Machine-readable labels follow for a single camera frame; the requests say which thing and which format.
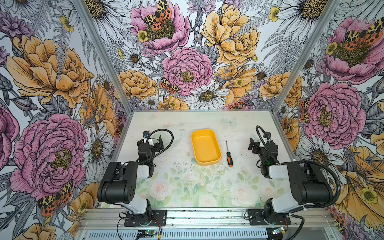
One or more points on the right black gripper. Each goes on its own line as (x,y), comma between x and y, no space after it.
(256,146)

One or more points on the orange black screwdriver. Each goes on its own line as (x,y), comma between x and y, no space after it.
(229,157)

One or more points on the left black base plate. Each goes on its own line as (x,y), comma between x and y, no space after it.
(154,218)

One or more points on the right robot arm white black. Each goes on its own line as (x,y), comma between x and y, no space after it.
(308,187)

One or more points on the white slotted cable duct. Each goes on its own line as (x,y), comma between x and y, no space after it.
(183,234)

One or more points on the right green circuit board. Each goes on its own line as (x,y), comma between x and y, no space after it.
(278,231)

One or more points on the yellow plastic bin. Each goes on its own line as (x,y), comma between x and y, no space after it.
(206,147)

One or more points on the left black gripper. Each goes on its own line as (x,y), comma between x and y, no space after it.
(156,145)

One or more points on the left green circuit board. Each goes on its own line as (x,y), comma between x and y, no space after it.
(146,234)

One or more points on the aluminium front rail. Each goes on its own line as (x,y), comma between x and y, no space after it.
(202,218)

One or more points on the green circuit board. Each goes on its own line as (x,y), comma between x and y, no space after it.
(146,234)
(278,231)

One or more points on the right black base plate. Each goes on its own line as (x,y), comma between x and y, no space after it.
(260,217)

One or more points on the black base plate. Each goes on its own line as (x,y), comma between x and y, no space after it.
(260,217)
(154,218)

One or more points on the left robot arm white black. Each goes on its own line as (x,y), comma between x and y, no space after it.
(118,185)

